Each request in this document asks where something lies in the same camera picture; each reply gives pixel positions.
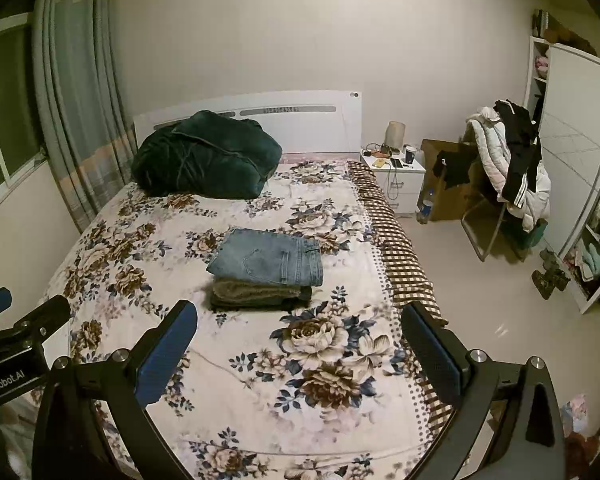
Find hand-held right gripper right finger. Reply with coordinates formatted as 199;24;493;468
400;301;566;480

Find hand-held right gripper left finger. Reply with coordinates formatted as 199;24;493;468
32;300;198;480

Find olive fleece pants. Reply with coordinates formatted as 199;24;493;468
209;276;314;312

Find blue jeans pants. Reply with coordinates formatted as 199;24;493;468
207;228;325;289

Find brown checkered bed sheet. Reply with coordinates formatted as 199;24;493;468
346;159;456;443

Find floral blanket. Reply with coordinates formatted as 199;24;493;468
27;159;456;480

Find metal folding chair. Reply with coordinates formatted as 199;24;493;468
460;125;532;262

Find dark shoes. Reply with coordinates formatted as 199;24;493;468
531;248;571;300

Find plastic water bottle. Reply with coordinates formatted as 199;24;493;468
417;187;436;225

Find pale crumpled cloth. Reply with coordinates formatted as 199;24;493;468
561;394;589;435

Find brown cardboard box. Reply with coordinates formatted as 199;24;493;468
420;138;487;222

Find green storage bin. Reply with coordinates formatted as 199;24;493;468
517;217;550;249

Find white nightstand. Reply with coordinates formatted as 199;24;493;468
360;147;427;220

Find black cloth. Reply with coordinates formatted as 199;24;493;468
432;149;477;191

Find dark green quilt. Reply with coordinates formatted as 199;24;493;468
131;109;284;200

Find window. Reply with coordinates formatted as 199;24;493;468
0;16;49;217

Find chair piled with clothes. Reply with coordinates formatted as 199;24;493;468
464;106;552;234

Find beige table lamp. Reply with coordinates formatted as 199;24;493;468
384;120;406;151

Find black striped garment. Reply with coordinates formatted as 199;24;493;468
493;99;544;209

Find grey green curtain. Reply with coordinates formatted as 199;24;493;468
31;0;142;234

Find white bed headboard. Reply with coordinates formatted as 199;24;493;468
132;90;364;157

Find white wardrobe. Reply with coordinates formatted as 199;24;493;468
524;35;600;316

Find white charging cable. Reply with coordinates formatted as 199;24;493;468
386;165;402;202

